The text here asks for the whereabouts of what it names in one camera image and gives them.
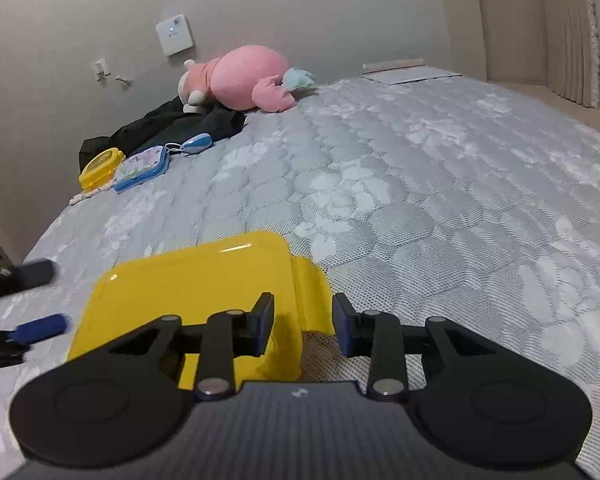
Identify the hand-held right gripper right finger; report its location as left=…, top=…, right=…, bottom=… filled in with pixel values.
left=332, top=294, right=497, bottom=401

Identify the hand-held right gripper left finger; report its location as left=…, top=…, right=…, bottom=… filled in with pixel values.
left=105, top=292, right=276, bottom=401

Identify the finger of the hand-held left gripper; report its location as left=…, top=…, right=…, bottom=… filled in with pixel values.
left=0, top=312, right=70, bottom=372
left=0, top=258, right=57, bottom=298

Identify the yellow container lid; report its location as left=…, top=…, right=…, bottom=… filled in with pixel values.
left=66, top=230, right=337, bottom=391

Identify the white lace cloth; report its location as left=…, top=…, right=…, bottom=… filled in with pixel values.
left=69, top=180, right=116, bottom=207

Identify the small yellow box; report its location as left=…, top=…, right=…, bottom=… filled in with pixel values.
left=78, top=147, right=126, bottom=192

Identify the blue-edged printed tin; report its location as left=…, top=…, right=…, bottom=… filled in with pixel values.
left=112, top=145, right=170, bottom=194

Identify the grey quilted mattress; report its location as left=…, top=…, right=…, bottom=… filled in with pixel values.
left=0, top=72, right=600, bottom=480

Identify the black cloth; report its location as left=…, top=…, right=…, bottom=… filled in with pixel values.
left=78, top=97, right=246, bottom=173

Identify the pink plush toy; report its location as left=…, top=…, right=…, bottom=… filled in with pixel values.
left=177, top=45, right=317, bottom=113

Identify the white paper sheet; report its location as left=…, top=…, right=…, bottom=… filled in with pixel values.
left=362, top=57, right=463, bottom=86

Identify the beige curtain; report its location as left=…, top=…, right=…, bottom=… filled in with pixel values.
left=432, top=0, right=600, bottom=108

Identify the blue oval keychain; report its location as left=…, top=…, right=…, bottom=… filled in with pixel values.
left=165, top=132, right=214, bottom=157

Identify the thin wall cable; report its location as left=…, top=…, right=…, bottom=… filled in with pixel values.
left=111, top=57, right=181, bottom=87

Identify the white wall device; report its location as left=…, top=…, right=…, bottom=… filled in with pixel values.
left=155, top=14, right=195, bottom=56

